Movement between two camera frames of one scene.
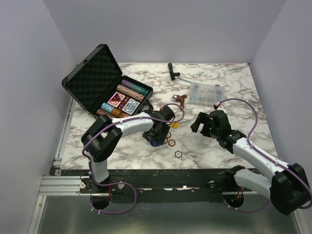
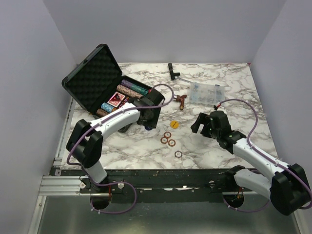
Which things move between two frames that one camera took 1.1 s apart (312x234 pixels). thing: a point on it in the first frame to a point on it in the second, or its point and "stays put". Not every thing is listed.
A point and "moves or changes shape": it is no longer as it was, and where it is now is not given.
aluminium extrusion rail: x=62 y=185 stays put
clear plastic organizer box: x=206 y=94 stays put
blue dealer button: x=154 y=143 moves or changes shape
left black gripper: x=161 y=139 to x=153 y=123
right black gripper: x=202 y=118 stays put
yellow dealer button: x=174 y=125 stays put
